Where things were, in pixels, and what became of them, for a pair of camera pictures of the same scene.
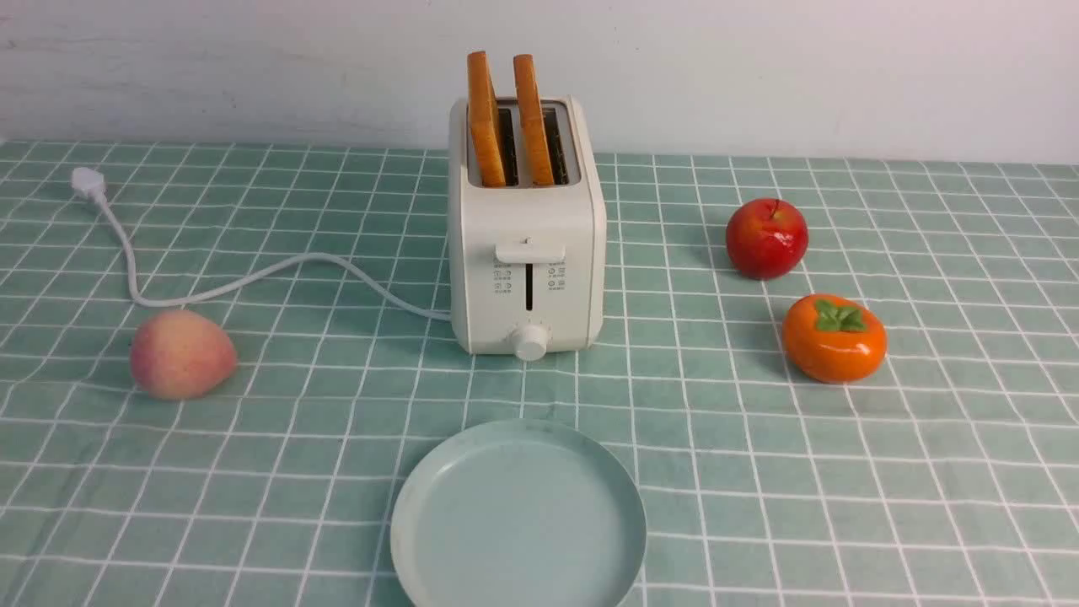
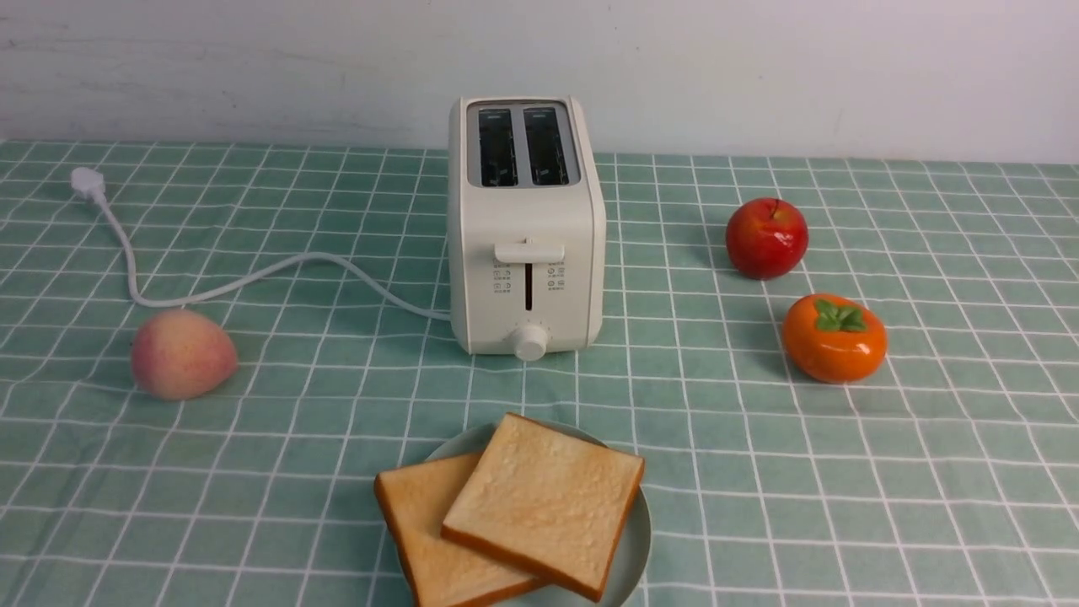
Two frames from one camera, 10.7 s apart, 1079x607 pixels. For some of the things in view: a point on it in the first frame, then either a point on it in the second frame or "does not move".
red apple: [766, 238] does not move
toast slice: [532, 120] -> [545, 501]
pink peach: [181, 354] does not move
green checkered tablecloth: [947, 477] does not move
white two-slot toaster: [528, 262] does not move
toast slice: [486, 121] -> [418, 502]
